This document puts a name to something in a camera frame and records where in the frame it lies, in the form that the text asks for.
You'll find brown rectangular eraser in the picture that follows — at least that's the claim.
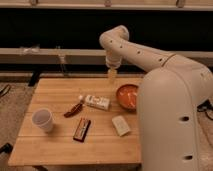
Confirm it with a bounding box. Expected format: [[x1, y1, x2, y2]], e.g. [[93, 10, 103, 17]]
[[73, 118, 91, 142]]

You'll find black table leg bracket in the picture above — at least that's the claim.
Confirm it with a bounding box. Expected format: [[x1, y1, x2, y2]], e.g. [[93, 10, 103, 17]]
[[28, 70, 42, 87]]

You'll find orange bowl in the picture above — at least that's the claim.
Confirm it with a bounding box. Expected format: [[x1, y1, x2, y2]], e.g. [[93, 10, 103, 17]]
[[116, 84, 138, 111]]

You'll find black cable left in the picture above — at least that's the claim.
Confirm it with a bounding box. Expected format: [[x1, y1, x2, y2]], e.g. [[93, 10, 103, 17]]
[[0, 83, 12, 99]]

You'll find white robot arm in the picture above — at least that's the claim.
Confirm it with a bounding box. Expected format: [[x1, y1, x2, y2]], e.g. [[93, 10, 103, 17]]
[[99, 26, 213, 171]]

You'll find white soap bar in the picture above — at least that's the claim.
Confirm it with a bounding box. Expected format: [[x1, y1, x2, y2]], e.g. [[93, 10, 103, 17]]
[[112, 116, 131, 136]]

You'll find white rectangular box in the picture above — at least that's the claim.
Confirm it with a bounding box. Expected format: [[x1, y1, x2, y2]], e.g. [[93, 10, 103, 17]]
[[85, 95, 110, 110]]

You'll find black cables right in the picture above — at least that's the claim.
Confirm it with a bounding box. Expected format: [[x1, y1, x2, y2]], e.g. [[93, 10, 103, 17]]
[[197, 99, 213, 122]]

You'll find white wall rail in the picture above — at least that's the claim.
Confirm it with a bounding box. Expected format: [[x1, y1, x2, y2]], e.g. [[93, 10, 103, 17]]
[[0, 47, 213, 68]]

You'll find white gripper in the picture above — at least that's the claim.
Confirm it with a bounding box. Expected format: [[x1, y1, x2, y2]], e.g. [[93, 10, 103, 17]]
[[105, 54, 122, 83]]

